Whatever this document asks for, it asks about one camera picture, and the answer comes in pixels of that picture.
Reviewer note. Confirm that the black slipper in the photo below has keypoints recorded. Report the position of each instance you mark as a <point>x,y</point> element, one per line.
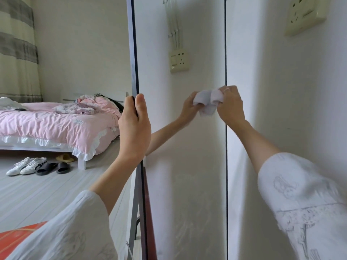
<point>63,168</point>
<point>46,169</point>

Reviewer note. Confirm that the person's left forearm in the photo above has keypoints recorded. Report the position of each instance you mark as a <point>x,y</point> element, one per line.
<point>70,230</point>

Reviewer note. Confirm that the red floral plastic stool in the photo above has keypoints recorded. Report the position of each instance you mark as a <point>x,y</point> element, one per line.
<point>16,235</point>

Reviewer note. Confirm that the person's left hand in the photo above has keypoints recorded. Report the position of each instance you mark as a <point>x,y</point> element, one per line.
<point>134,132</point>

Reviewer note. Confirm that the white wiping cloth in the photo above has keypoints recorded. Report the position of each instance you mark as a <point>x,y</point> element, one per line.
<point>216,96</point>

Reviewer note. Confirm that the yellow slippers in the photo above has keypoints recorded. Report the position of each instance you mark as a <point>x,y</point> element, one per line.
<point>65,158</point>

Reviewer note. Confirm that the black-framed mirror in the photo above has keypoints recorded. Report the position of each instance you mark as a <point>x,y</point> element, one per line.
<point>184,173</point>

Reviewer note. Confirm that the person's right forearm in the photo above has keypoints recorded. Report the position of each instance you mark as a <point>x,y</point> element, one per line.
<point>298,192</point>

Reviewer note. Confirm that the grey cream striped curtain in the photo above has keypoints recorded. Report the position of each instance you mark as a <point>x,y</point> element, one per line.
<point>16,64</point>

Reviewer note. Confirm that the person's right hand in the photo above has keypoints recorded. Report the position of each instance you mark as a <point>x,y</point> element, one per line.
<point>233,108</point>

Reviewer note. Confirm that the beige wall socket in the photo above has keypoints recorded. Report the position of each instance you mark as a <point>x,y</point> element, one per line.
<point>303,16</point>

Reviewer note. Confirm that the white crumpled garment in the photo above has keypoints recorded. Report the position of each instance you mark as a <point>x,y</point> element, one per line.
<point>10,104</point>

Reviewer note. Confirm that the pink padded jacket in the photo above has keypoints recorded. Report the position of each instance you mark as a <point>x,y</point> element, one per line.
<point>100,104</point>

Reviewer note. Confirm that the purple white fuzzy garment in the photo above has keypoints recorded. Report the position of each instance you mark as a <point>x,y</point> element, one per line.
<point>73,109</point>

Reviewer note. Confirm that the black garment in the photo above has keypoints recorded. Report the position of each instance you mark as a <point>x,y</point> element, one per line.
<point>118,104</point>

